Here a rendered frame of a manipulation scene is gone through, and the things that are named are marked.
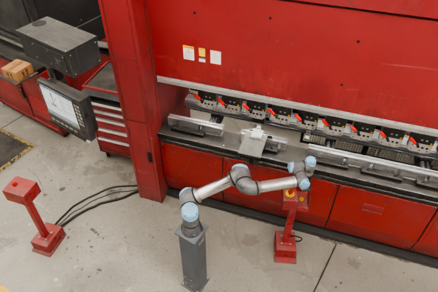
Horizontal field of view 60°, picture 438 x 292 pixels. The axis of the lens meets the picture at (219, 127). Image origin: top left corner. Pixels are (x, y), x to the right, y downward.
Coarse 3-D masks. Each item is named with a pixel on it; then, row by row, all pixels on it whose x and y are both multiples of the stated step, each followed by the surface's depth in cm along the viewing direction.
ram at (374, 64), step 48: (192, 0) 253; (240, 0) 243; (288, 0) 236; (240, 48) 265; (288, 48) 254; (336, 48) 243; (384, 48) 233; (432, 48) 224; (240, 96) 292; (288, 96) 278; (336, 96) 265; (384, 96) 254; (432, 96) 243
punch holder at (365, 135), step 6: (354, 126) 276; (360, 126) 275; (366, 126) 273; (372, 126) 272; (354, 132) 280; (360, 132) 278; (366, 132) 277; (372, 132) 275; (354, 138) 283; (360, 138) 281; (366, 138) 279
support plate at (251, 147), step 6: (246, 132) 314; (246, 138) 309; (264, 138) 309; (246, 144) 303; (252, 144) 303; (258, 144) 304; (264, 144) 304; (240, 150) 298; (246, 150) 298; (252, 150) 298; (258, 150) 299; (258, 156) 293
